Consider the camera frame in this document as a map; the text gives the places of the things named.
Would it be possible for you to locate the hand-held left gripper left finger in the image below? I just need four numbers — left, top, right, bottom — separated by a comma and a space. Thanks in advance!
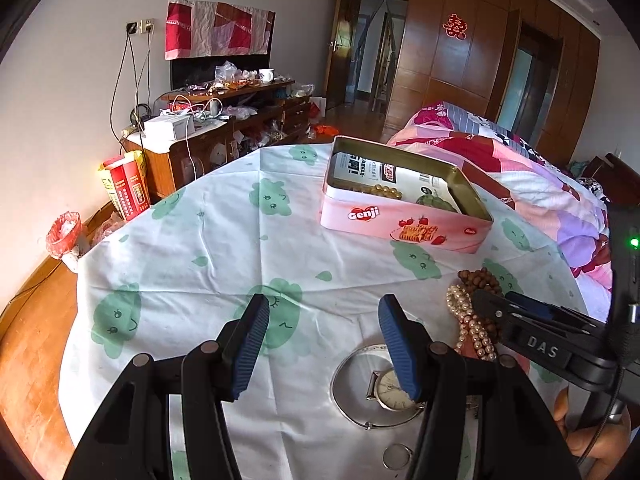
62, 294, 271, 480

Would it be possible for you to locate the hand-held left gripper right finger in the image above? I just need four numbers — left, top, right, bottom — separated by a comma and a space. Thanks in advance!
378, 294, 583, 480

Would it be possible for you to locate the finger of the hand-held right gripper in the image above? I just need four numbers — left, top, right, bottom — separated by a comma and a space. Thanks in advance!
505, 291, 608, 332
472, 287, 531, 331

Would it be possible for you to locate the pearl necklace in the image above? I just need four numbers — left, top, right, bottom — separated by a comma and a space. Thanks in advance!
446, 284, 498, 361

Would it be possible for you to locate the wooden bead bracelet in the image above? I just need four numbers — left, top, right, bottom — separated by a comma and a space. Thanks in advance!
457, 267, 506, 341

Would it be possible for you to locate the silver wristwatch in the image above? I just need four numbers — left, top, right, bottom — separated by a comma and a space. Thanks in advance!
366, 367, 426, 411

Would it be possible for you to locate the pink tin box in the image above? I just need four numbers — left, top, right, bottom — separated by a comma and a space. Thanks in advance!
320, 135, 495, 256

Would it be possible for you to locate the person's right hand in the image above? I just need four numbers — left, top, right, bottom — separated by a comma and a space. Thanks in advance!
552, 387, 633, 480

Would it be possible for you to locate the thin silver bangle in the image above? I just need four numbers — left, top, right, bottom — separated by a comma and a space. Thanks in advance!
331, 344, 426, 430

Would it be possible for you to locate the white tablecloth with green prints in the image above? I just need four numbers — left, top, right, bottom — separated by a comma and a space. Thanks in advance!
59, 142, 608, 480

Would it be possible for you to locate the pink patchwork quilt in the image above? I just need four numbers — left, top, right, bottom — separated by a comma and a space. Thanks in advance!
387, 101, 613, 291

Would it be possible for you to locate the dark wooden headboard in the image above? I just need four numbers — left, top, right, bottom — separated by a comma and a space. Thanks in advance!
585, 154, 640, 206

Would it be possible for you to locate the white printed packet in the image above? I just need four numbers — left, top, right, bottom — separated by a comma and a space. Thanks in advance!
332, 152, 461, 213

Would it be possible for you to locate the wooden television cabinet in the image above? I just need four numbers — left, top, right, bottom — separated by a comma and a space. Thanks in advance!
122, 79, 313, 203

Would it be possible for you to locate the red and yellow paper bag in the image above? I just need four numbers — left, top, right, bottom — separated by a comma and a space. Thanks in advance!
97, 152, 151, 221

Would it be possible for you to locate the trash bin with red bag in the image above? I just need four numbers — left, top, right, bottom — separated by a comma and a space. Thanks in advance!
46, 211, 83, 273

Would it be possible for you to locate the white box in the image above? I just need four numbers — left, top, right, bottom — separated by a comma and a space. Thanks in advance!
142, 114, 196, 142

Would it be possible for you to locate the wooden wardrobe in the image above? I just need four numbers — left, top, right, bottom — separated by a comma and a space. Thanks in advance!
385, 0, 601, 161

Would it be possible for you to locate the black television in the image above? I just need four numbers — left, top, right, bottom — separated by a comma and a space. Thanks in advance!
170, 52, 273, 93

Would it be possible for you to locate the red paper decoration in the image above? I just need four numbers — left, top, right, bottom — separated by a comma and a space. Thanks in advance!
442, 14, 467, 40

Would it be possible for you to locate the wooden door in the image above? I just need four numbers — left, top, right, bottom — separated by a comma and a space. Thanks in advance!
325, 0, 361, 111

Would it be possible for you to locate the television with red cloth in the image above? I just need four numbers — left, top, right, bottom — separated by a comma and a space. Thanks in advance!
165, 0, 276, 61

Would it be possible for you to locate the small silver ring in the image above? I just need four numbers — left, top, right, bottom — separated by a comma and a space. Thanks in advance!
382, 444, 413, 471

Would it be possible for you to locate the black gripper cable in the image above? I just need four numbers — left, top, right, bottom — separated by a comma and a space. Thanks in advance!
575, 400, 626, 466

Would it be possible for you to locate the gold bead necklace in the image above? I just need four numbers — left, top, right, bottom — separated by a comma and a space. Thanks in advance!
360, 185, 403, 200

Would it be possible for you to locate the black power cable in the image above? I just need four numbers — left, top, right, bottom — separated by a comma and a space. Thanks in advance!
111, 34, 151, 126

